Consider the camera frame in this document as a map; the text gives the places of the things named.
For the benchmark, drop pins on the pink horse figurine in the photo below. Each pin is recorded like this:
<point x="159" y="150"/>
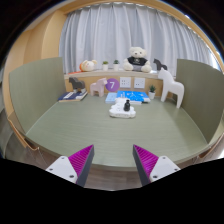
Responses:
<point x="98" y="87"/>

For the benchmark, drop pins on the wooden window ledge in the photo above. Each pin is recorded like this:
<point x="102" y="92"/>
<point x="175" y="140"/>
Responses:
<point x="100" y="74"/>

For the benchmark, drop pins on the cream teddy bear black shirt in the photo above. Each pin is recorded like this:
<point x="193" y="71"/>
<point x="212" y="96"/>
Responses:
<point x="137" y="61"/>

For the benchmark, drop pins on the green partition panel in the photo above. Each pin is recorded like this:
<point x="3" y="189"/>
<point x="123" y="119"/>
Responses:
<point x="203" y="96"/>
<point x="36" y="90"/>

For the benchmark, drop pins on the purple round number disc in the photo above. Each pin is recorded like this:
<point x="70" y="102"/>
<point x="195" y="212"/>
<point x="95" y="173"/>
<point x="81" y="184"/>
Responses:
<point x="112" y="85"/>

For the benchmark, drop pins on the grey curtain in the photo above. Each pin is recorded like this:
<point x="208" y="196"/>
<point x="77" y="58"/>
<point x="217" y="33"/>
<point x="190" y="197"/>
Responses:
<point x="110" y="33"/>

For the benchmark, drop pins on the black horse figurine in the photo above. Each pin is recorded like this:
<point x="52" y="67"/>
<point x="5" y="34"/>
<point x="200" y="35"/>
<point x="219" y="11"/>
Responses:
<point x="158" y="64"/>

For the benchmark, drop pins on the small potted plant white pot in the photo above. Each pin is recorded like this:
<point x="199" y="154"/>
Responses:
<point x="152" y="95"/>
<point x="116" y="66"/>
<point x="105" y="66"/>

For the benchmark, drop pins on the thin white book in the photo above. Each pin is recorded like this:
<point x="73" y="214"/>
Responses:
<point x="135" y="102"/>

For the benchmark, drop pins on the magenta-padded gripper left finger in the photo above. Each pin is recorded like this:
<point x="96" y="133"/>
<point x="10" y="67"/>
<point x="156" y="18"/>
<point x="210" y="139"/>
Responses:
<point x="63" y="168"/>

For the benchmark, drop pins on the white wall socket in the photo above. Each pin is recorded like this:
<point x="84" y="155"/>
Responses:
<point x="125" y="82"/>
<point x="139" y="83"/>

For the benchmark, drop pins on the dark grey horse figurine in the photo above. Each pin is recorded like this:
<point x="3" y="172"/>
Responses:
<point x="77" y="83"/>

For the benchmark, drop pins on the light blue book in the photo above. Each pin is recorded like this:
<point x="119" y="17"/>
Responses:
<point x="110" y="97"/>

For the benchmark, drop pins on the white power strip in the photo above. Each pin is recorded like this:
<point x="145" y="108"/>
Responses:
<point x="116" y="112"/>

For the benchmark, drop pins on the bright blue book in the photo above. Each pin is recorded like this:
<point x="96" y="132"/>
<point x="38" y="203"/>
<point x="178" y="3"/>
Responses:
<point x="136" y="96"/>

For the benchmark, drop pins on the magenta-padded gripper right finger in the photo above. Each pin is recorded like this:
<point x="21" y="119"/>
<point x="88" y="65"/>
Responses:
<point x="163" y="168"/>

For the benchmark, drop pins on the large white horse figurine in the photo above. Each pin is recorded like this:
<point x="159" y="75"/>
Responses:
<point x="171" y="88"/>

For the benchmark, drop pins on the cream round plush toy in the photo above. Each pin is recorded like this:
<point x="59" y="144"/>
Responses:
<point x="87" y="66"/>

